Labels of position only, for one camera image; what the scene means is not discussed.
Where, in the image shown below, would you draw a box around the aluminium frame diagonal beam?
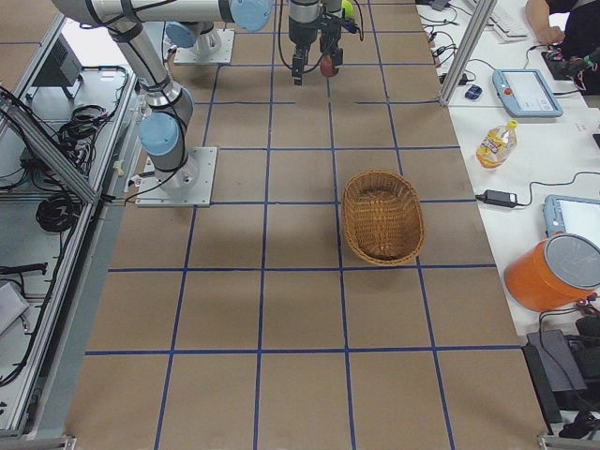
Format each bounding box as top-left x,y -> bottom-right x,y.
1,87 -> 100,203

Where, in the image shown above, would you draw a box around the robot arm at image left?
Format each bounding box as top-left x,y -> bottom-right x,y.
53,1 -> 272,191

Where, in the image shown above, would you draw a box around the coiled black cables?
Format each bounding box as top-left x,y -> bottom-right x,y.
36,192 -> 82,234

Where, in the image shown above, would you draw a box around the white base plate image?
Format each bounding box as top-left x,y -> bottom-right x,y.
134,147 -> 218,207
173,29 -> 235,66

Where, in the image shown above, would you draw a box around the black power brick on desk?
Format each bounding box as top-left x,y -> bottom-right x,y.
475,189 -> 519,208

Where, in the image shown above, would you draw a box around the yellow drink bottle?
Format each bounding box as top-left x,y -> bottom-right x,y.
475,120 -> 518,169

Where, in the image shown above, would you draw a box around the blue teach pendant lower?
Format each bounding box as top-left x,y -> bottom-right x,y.
543,195 -> 600,247

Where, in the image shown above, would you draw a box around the woven wicker basket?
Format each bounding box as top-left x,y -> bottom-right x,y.
341,170 -> 426,266

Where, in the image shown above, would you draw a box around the red apple with yellow top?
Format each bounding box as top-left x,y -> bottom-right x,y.
319,54 -> 337,78

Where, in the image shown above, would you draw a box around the aluminium post near desk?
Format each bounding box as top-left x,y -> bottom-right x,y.
439,0 -> 497,107

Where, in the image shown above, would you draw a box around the white base plate image right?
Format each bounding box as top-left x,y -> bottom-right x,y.
173,29 -> 235,66

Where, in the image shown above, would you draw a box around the blue computer mouse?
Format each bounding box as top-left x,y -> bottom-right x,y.
464,84 -> 483,100

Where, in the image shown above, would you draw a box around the white base plate image left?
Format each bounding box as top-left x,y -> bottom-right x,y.
134,147 -> 218,207

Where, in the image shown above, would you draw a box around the person's hand at desk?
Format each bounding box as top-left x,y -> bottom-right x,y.
533,24 -> 564,45

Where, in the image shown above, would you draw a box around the blue teach pendant upper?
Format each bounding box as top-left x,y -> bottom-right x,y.
491,69 -> 563,118

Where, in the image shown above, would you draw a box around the green apple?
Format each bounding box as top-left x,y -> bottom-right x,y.
341,0 -> 353,18

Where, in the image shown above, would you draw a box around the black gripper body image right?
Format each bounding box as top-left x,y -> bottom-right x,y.
288,0 -> 350,47

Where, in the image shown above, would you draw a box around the black equipment under desk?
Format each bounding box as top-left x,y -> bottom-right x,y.
522,316 -> 599,441

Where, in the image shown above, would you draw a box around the white keyboard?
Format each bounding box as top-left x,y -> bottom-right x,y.
488,1 -> 528,41

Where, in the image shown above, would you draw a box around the orange bucket with grey lid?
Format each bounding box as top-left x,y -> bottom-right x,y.
503,232 -> 599,312

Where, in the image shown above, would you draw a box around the blue teach pendant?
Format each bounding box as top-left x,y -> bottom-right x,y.
491,69 -> 563,118
543,195 -> 600,247

